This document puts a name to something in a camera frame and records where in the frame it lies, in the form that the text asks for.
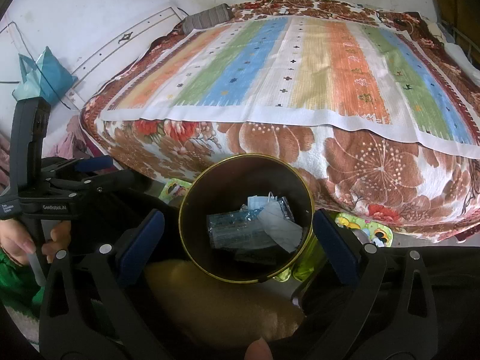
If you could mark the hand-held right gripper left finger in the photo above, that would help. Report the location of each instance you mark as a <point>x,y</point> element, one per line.
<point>140,247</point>

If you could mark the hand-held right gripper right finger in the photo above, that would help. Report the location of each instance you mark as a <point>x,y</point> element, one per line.
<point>333,247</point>

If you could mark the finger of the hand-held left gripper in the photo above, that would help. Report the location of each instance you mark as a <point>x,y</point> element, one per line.
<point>93,162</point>
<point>93,187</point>

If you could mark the white tissue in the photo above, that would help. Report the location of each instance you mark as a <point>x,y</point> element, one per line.
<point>281,228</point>

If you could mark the dark bin with gold rim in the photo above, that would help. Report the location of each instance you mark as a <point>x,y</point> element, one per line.
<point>210,195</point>

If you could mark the printed clear plastic packet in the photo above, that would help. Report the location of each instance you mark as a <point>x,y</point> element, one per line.
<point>232,232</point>

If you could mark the person's left forearm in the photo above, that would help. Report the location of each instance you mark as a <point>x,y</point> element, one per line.
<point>15,285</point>

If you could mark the person's left hand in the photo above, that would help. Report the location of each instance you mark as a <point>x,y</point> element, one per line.
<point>15,240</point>

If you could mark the person's right hand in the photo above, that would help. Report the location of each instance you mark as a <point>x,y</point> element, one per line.
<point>258,350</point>

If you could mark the pink cloth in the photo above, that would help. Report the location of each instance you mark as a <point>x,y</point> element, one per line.
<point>69,142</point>

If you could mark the brown floral blanket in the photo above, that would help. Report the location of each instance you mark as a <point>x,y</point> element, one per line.
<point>375,168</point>

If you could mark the white headboard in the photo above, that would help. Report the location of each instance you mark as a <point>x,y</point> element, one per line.
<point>112,41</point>

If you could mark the black pants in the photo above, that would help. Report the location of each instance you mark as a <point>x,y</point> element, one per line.
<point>457,288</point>

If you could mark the striped colourful mat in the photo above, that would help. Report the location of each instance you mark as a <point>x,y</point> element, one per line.
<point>300,82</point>

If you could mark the grey striped pillow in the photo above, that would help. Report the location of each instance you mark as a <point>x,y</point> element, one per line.
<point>208,17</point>

